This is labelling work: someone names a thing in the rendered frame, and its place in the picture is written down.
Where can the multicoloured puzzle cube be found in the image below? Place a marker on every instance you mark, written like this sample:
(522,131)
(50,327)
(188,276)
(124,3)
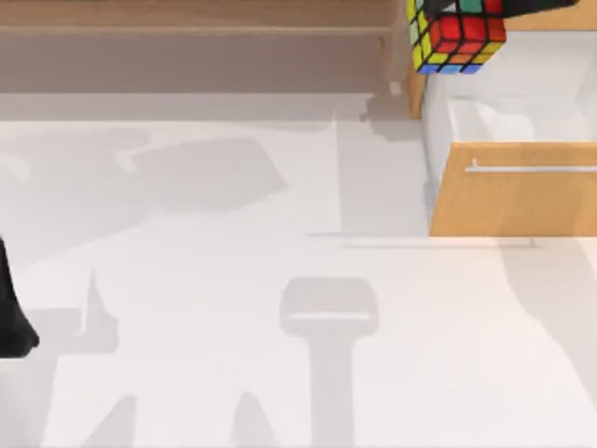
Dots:
(459,39)

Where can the grey drawer inside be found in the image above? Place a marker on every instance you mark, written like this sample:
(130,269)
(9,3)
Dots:
(513,112)

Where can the pale wooden drawer front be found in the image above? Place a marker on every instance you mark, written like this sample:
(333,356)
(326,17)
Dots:
(508,205)

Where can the wooden cupboard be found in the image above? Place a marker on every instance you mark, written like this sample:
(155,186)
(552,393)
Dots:
(196,56)

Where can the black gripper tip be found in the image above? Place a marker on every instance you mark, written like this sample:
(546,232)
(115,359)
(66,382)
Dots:
(13,322)

